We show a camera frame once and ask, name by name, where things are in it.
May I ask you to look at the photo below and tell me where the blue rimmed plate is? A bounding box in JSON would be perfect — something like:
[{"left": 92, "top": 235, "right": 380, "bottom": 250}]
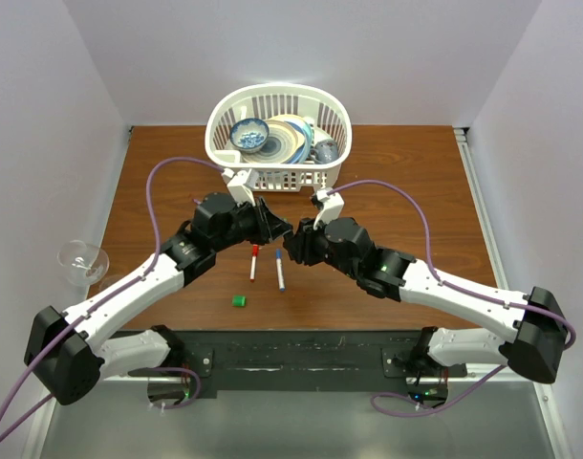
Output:
[{"left": 286, "top": 114, "right": 313, "bottom": 164}]

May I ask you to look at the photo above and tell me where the green pen cap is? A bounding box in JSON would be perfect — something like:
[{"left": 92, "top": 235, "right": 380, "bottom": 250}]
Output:
[{"left": 232, "top": 295, "right": 247, "bottom": 308}]

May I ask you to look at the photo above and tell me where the white blue marker pen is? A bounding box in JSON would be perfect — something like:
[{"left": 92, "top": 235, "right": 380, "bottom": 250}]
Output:
[{"left": 276, "top": 258, "right": 286, "bottom": 292}]

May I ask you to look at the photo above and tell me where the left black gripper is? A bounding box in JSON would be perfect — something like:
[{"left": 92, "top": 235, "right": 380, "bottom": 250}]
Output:
[{"left": 213, "top": 195, "right": 292, "bottom": 252}]

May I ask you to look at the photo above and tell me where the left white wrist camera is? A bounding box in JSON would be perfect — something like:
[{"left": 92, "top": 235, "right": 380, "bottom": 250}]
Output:
[{"left": 221, "top": 168, "right": 259, "bottom": 207}]

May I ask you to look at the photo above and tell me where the white plastic dish basket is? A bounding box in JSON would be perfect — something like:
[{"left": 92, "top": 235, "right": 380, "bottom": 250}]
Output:
[{"left": 205, "top": 83, "right": 352, "bottom": 192}]

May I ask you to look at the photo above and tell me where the aluminium frame rail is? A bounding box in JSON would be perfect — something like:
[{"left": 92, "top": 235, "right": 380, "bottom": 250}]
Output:
[{"left": 453, "top": 127, "right": 508, "bottom": 289}]

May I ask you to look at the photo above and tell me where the black green highlighter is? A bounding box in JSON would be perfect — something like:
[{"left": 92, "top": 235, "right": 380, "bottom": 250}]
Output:
[{"left": 282, "top": 220, "right": 293, "bottom": 239}]

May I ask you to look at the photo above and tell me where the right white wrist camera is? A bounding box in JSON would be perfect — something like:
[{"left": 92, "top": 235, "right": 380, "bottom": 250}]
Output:
[{"left": 311, "top": 187, "right": 344, "bottom": 230}]

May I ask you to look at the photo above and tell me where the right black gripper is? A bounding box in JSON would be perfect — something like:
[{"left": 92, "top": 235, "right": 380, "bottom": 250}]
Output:
[{"left": 284, "top": 212, "right": 359, "bottom": 280}]

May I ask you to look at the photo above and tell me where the blue white porcelain bowl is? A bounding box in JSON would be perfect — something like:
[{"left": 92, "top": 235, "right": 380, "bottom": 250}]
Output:
[{"left": 229, "top": 118, "right": 270, "bottom": 153}]

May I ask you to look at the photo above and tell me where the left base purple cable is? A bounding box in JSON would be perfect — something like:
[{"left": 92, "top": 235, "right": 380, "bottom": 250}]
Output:
[{"left": 147, "top": 365, "right": 205, "bottom": 411}]

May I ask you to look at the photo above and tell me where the clear wine glass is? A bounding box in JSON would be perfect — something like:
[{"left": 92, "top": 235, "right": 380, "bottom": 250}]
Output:
[{"left": 57, "top": 240, "right": 121, "bottom": 290}]

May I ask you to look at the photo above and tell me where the beige swirl plate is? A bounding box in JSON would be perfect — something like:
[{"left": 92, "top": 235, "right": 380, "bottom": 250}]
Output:
[{"left": 243, "top": 120, "right": 303, "bottom": 164}]

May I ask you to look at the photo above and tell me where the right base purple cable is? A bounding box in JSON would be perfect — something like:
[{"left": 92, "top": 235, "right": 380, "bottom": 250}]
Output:
[{"left": 370, "top": 365, "right": 507, "bottom": 418}]

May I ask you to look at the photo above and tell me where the white red marker pen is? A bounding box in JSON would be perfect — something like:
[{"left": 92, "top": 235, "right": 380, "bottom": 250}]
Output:
[{"left": 249, "top": 254, "right": 257, "bottom": 282}]

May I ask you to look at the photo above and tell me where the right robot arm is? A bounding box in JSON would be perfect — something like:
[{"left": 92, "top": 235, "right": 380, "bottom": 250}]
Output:
[{"left": 284, "top": 217, "right": 572, "bottom": 384}]

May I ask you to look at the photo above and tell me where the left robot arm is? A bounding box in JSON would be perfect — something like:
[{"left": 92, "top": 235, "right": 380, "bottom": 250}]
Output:
[{"left": 24, "top": 192, "right": 293, "bottom": 405}]

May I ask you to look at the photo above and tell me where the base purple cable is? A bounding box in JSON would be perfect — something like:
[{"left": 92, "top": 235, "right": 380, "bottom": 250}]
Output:
[
  {"left": 370, "top": 365, "right": 507, "bottom": 418},
  {"left": 147, "top": 365, "right": 205, "bottom": 411}
]

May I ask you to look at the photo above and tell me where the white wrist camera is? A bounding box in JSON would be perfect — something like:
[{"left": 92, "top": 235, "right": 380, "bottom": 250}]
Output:
[
  {"left": 311, "top": 187, "right": 344, "bottom": 230},
  {"left": 221, "top": 168, "right": 259, "bottom": 207}
]

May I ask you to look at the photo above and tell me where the grey patterned mug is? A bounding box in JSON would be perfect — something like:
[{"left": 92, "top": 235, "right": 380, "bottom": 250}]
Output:
[{"left": 309, "top": 139, "right": 339, "bottom": 164}]

